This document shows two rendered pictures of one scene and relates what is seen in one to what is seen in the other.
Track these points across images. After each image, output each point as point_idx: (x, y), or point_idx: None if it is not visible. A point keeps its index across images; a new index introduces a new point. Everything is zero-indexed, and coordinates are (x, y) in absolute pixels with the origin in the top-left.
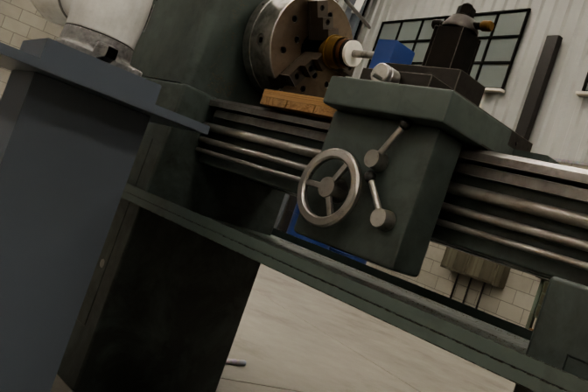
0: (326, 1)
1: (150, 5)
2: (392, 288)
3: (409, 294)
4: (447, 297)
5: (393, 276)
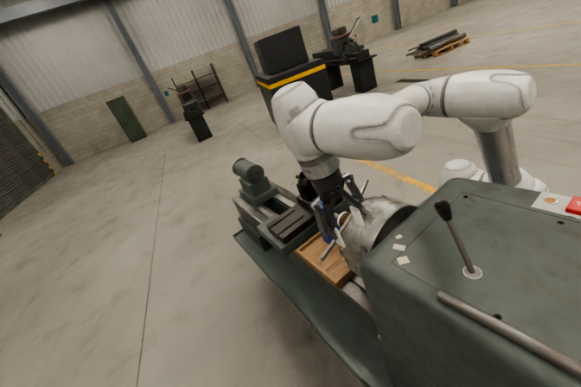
0: (366, 198)
1: (440, 186)
2: (316, 292)
3: (309, 291)
4: (289, 299)
5: (308, 320)
